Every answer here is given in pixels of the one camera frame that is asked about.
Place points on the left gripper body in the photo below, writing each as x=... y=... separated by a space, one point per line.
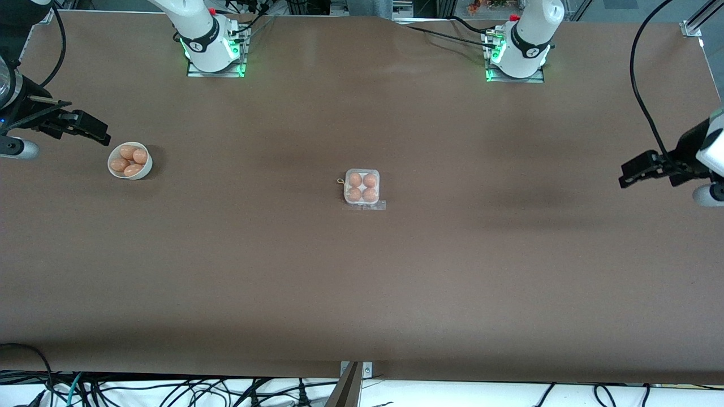
x=682 y=160

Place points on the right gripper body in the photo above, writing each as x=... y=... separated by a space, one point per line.
x=29 y=105

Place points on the brown egg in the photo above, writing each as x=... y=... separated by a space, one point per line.
x=370 y=194
x=140 y=156
x=354 y=180
x=119 y=164
x=370 y=180
x=354 y=194
x=127 y=151
x=133 y=169

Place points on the clear plastic egg box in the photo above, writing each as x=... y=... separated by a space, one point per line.
x=362 y=187

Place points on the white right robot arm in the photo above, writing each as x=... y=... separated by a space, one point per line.
x=203 y=34

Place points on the white round bowl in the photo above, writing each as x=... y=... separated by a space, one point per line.
x=146 y=171

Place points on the silver aluminium profile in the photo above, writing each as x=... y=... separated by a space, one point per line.
x=693 y=25

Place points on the orange object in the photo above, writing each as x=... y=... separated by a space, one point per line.
x=474 y=7

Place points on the clear adhesive tape strip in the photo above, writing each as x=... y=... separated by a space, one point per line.
x=380 y=207

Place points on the grey blue trousers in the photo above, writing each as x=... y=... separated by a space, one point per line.
x=370 y=8

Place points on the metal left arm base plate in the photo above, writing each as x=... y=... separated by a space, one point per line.
x=534 y=79

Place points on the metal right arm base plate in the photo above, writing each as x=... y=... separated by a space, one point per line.
x=226 y=74

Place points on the silver aluminium frame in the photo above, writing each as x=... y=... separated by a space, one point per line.
x=421 y=10

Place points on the silver metal bracket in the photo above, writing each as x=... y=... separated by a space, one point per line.
x=367 y=368

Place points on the dark camera stand bar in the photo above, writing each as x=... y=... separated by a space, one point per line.
x=346 y=393

